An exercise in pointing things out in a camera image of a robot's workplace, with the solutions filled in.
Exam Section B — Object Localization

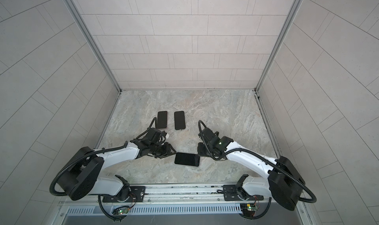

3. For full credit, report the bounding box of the aluminium mounting rail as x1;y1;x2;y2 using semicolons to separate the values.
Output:
59;182;307;208

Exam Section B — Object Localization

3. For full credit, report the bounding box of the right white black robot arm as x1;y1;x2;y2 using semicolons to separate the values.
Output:
198;127;305;211

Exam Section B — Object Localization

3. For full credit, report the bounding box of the purple phone black screen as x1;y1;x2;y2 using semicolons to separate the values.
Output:
156;111;168;129

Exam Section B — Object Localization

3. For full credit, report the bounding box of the left green circuit board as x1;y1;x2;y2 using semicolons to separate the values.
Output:
112;206;131;216

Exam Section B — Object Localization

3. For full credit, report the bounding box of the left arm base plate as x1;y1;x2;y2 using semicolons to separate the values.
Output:
102;186;146;203

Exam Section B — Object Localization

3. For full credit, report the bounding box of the right green circuit board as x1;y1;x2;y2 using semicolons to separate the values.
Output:
240;203;259;218

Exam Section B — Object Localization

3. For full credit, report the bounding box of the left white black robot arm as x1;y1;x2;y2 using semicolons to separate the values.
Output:
49;128;176;202

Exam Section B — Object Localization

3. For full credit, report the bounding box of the right black corrugated cable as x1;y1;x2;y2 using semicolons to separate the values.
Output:
197;119;317;204

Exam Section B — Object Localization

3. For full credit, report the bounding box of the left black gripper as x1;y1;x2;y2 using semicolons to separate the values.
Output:
149;142;179;159

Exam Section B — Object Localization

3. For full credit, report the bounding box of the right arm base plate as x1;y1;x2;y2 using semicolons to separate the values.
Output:
222;185;264;201

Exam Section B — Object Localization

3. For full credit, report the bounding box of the left black corrugated cable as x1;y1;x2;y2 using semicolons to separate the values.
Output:
49;116;166;196

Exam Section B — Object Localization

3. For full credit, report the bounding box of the green circuit board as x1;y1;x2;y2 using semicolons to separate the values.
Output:
112;206;131;216
240;203;259;218

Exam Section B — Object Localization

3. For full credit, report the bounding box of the black corrugated cable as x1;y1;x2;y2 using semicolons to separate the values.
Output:
197;119;317;204
49;116;166;196

